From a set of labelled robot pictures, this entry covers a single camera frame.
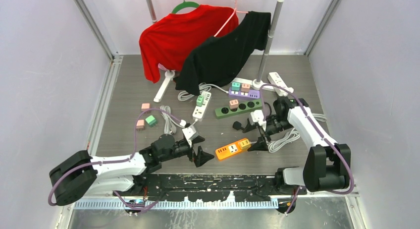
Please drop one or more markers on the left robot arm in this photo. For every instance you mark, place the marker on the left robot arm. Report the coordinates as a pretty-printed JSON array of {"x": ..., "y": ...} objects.
[{"x": 82, "y": 173}]

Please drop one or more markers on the orange power strip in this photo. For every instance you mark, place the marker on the orange power strip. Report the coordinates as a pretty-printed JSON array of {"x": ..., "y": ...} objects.
[{"x": 228, "y": 151}]

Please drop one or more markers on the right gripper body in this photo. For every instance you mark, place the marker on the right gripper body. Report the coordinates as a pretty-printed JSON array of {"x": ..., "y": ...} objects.
[{"x": 275, "y": 124}]

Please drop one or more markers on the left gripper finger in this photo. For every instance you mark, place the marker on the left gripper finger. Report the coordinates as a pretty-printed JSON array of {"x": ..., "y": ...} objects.
[
  {"x": 200, "y": 157},
  {"x": 198, "y": 139}
]

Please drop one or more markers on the black t-shirt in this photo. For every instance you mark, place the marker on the black t-shirt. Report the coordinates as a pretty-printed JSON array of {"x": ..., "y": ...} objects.
[{"x": 218, "y": 60}]

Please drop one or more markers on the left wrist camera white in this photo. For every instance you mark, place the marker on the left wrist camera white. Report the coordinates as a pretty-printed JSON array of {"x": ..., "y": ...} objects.
[{"x": 189, "y": 132}]

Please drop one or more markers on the green plug adapter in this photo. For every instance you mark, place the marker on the green plug adapter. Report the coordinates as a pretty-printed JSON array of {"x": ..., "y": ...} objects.
[{"x": 199, "y": 101}]

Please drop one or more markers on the green power strip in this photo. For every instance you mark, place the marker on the green power strip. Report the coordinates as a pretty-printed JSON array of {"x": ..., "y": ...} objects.
[{"x": 244, "y": 107}]

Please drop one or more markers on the pink clothes hanger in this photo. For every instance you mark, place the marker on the pink clothes hanger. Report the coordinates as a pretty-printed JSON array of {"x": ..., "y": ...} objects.
[{"x": 235, "y": 11}]

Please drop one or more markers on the yellow plug adapter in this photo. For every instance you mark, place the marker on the yellow plug adapter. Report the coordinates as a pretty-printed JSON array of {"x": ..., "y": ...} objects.
[{"x": 244, "y": 144}]

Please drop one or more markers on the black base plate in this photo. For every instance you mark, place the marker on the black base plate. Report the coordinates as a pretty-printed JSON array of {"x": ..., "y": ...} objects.
[{"x": 208, "y": 187}]

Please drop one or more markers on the white clothes rack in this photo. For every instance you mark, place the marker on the white clothes rack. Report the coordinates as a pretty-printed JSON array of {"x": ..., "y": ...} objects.
[{"x": 256, "y": 84}]

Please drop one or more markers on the teal plug adapter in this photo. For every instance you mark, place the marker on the teal plug adapter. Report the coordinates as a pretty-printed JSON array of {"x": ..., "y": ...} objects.
[{"x": 235, "y": 86}]

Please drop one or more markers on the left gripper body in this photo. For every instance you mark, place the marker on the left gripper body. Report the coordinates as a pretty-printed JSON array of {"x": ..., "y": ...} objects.
[{"x": 184, "y": 149}]

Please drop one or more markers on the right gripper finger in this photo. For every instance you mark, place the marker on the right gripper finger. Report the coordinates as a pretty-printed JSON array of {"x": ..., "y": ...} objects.
[
  {"x": 249, "y": 127},
  {"x": 260, "y": 145}
]

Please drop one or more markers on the purple power strip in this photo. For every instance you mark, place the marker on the purple power strip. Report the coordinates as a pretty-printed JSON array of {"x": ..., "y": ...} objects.
[{"x": 251, "y": 95}]

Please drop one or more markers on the red t-shirt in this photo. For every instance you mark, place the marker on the red t-shirt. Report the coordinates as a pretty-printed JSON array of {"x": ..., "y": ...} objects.
[{"x": 170, "y": 40}]

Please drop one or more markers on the white power strip with USB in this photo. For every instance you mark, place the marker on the white power strip with USB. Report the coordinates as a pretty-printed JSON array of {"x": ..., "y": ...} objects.
[{"x": 275, "y": 79}]

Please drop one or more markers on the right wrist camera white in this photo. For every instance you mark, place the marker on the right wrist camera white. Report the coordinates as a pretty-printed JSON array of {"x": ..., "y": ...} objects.
[{"x": 257, "y": 119}]

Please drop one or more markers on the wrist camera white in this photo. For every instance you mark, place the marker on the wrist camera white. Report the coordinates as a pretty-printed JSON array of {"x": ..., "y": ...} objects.
[
  {"x": 257, "y": 119},
  {"x": 189, "y": 132}
]

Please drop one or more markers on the pink plug adapter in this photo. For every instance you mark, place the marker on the pink plug adapter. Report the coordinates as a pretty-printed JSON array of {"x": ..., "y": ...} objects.
[
  {"x": 140, "y": 125},
  {"x": 145, "y": 108}
]

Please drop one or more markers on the green clothes hanger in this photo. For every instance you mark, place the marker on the green clothes hanger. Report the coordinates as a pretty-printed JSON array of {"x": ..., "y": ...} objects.
[{"x": 183, "y": 5}]

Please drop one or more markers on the pink adapter on green strip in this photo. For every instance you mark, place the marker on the pink adapter on green strip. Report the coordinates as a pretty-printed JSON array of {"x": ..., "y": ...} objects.
[{"x": 233, "y": 104}]

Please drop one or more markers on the pink adapter on purple strip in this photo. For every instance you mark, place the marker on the pink adapter on purple strip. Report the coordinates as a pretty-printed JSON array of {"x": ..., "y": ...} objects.
[{"x": 245, "y": 88}]

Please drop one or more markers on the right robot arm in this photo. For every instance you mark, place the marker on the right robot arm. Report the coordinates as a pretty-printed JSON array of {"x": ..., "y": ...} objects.
[{"x": 327, "y": 167}]

